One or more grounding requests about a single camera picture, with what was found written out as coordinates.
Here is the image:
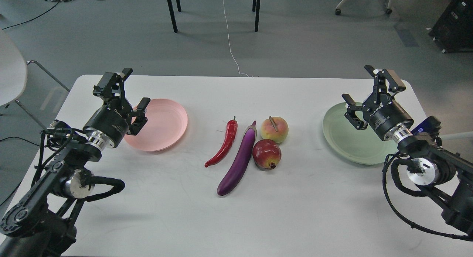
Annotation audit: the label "pink plate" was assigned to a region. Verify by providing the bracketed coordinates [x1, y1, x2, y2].
[124, 99, 188, 152]

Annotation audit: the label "black table legs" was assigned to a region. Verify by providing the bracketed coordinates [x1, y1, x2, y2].
[167, 0, 261, 33]

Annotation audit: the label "yellow-red peach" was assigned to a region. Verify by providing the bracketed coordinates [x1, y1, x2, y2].
[260, 117, 289, 144]

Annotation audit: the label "white office chair base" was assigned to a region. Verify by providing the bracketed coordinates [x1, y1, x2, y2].
[334, 0, 394, 16]

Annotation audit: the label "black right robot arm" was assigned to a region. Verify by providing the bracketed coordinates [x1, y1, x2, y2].
[342, 65, 473, 241]

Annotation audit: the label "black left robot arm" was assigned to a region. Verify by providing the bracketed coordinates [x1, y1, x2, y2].
[1, 68, 150, 257]

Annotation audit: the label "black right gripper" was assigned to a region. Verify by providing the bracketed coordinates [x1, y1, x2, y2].
[342, 65, 414, 141]

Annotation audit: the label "green plate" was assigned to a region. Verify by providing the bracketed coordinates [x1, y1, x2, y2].
[322, 103, 398, 165]

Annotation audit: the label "white floor cable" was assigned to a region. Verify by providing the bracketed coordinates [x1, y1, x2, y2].
[217, 0, 253, 78]

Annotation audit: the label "purple eggplant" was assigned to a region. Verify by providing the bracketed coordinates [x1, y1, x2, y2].
[217, 121, 257, 196]

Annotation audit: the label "white chair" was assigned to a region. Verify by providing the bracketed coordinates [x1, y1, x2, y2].
[0, 31, 70, 130]

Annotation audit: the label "black equipment case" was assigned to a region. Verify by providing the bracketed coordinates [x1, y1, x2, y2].
[429, 0, 473, 54]

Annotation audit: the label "red chili pepper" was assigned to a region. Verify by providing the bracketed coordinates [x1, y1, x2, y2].
[204, 116, 238, 168]

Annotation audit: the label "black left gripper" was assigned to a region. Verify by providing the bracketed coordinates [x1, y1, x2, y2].
[83, 68, 151, 149]

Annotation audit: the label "red pomegranate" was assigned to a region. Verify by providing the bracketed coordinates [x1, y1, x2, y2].
[252, 139, 282, 171]

